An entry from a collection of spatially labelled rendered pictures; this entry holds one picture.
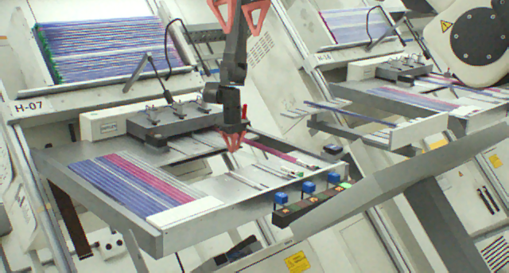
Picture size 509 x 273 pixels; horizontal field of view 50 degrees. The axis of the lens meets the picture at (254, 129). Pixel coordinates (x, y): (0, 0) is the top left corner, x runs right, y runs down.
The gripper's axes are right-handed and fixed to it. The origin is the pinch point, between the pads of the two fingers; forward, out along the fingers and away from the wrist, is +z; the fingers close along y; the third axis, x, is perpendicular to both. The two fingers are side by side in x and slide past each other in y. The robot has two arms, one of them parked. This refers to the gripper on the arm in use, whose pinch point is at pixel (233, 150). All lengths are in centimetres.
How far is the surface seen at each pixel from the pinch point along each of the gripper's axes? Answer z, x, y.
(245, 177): 2.9, 15.6, 9.2
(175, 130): -3.3, -23.5, 5.7
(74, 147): -2, -36, 36
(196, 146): 0.4, -12.8, 4.9
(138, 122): -7.1, -29.5, 16.0
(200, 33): -16, -214, -153
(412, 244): 36, 39, -45
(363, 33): -24, -50, -137
